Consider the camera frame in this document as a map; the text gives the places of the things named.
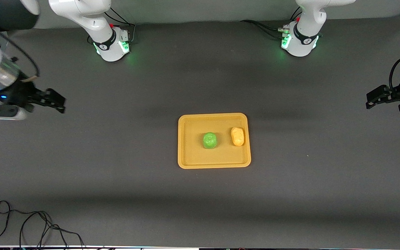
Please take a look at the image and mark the black right arm wrist cable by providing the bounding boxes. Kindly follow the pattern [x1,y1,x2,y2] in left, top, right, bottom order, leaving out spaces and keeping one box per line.
[0,31,41,82]

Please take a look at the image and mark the black left arm base cables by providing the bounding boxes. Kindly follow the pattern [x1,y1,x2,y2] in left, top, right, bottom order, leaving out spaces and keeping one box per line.
[241,7,303,39]

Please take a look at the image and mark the yellow potato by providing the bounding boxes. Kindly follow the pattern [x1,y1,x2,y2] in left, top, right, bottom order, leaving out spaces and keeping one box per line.
[231,127,245,147]

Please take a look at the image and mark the orange plastic tray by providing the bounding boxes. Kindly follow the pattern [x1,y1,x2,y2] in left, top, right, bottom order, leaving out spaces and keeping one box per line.
[177,112,252,169]

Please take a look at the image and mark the black right arm base cables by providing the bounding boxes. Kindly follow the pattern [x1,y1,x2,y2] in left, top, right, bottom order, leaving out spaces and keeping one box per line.
[87,7,136,45]

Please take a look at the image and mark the thin black loose cable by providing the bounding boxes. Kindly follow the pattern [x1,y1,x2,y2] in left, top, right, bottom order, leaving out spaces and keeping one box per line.
[0,200,85,249]

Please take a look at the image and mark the black arm base cables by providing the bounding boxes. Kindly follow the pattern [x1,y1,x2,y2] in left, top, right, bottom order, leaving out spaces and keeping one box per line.
[241,7,303,39]
[87,7,136,45]

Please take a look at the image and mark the dark grey table mat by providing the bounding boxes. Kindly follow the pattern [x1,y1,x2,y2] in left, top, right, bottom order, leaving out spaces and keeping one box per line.
[0,12,400,248]

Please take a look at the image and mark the green apple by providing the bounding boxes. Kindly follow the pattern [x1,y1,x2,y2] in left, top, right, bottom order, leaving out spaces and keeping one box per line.
[202,132,218,149]

